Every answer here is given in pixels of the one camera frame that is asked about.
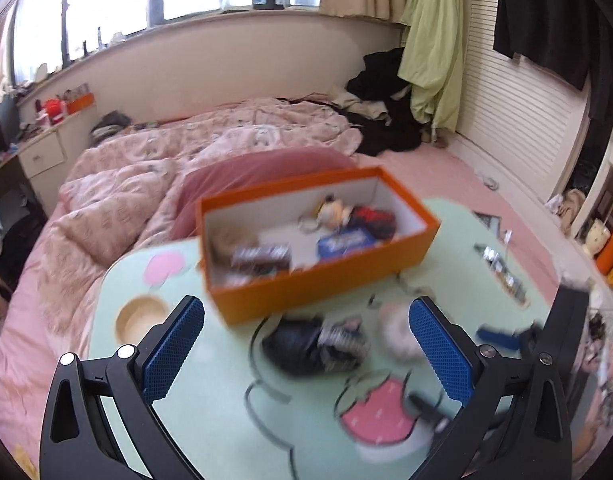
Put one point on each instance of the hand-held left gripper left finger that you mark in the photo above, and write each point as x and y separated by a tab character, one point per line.
174	347

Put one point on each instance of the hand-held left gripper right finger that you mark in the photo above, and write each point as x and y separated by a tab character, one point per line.
441	350

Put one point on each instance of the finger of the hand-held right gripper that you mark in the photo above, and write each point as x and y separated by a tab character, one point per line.
498	337

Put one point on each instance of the white fluffy pompom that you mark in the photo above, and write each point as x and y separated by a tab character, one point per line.
396	330

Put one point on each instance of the orange cardboard box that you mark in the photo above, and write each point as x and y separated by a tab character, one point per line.
306	290

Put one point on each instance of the small black object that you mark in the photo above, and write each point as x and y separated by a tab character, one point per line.
426	407

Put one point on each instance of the silver patterned strip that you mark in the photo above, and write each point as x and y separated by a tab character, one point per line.
501	270

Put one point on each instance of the white mug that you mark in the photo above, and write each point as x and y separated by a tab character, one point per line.
597	237

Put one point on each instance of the beige plush item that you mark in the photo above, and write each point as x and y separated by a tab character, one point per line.
571	207

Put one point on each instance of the dark brown packet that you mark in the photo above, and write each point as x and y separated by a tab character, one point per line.
261	257

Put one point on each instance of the black bundle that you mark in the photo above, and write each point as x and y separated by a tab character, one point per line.
311	345

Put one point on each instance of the blue packet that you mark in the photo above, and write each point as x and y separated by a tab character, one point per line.
346	243

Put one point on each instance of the small white object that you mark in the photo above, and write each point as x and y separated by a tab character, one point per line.
489	180

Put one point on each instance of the pink floral quilt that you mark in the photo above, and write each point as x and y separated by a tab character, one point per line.
136	185

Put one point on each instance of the pink bed sheet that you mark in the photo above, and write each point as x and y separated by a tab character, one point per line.
451	175

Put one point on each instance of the yellow cloth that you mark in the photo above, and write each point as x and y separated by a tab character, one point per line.
26	460

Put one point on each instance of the dusty red pillow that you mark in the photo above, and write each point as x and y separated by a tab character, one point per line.
266	170

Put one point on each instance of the white louvred door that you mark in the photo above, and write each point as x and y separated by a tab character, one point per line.
511	110

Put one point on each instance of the black clothes pile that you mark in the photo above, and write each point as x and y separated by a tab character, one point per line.
386	130

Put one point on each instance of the grey item on bed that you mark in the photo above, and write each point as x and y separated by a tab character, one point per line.
111	122

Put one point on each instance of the white nightstand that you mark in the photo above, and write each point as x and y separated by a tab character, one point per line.
41	155

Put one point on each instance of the small orange box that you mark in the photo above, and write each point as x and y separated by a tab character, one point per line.
80	104

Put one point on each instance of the red container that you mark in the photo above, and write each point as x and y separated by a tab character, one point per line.
54	106

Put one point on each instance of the black monitor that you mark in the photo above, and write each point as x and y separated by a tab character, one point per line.
9	120

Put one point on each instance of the light green hanging cloth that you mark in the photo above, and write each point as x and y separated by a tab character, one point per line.
431	60

